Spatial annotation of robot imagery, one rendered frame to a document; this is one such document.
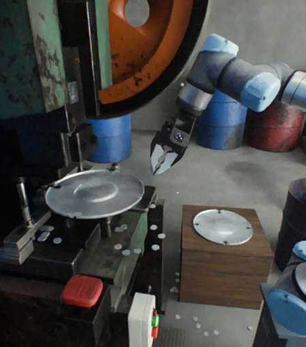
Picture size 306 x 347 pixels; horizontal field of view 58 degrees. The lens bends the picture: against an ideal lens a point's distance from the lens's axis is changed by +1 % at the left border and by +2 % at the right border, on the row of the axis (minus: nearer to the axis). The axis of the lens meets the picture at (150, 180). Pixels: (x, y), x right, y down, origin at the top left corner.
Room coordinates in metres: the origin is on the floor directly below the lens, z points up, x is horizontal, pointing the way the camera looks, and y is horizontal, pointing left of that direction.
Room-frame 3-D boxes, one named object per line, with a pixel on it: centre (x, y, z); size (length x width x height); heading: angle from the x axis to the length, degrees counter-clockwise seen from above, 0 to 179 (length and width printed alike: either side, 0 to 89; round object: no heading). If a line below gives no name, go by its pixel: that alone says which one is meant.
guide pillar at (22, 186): (0.68, 0.37, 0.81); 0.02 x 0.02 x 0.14; 78
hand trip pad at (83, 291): (0.38, 0.13, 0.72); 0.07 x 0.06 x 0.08; 78
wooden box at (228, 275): (1.13, -0.36, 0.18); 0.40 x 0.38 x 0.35; 83
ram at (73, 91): (0.74, 0.25, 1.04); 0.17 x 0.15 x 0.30; 78
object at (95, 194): (0.72, 0.16, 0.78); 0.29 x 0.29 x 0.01
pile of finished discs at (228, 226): (1.13, -0.36, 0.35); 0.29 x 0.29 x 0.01
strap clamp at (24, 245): (0.58, 0.32, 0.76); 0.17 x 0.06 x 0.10; 168
